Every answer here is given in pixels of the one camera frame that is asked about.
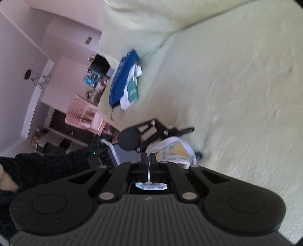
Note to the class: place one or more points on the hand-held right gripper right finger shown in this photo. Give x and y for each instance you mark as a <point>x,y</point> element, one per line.
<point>153,165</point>

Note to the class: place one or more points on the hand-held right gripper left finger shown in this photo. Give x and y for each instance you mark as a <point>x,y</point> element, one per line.
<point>144,165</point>

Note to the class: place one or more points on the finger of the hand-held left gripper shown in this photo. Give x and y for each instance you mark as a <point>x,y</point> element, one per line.
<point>182,131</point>
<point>198,155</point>

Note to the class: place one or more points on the white cartoon print shopping bag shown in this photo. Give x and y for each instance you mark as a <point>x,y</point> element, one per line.
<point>175,151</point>

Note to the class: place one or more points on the person's left forearm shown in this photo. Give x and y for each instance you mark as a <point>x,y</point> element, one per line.
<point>47,163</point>

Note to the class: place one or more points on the white and green shopping bag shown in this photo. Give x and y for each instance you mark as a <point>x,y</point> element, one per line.
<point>131,92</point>

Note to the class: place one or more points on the blue shopping bag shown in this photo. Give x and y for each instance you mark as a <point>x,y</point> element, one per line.
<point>119,80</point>

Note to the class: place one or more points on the dark wooden cabinet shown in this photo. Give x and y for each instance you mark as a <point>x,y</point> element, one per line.
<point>71,137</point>

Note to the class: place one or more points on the pink quilted storage box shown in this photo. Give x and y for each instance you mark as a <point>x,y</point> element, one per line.
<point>78,111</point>

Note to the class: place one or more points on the cream sofa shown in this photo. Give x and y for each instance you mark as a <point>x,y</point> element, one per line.
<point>236,94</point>

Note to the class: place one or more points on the cluttered shelf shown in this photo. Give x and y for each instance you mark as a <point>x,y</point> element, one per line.
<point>92,79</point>

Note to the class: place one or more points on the black box appliance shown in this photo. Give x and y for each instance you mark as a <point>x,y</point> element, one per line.
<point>99,63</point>

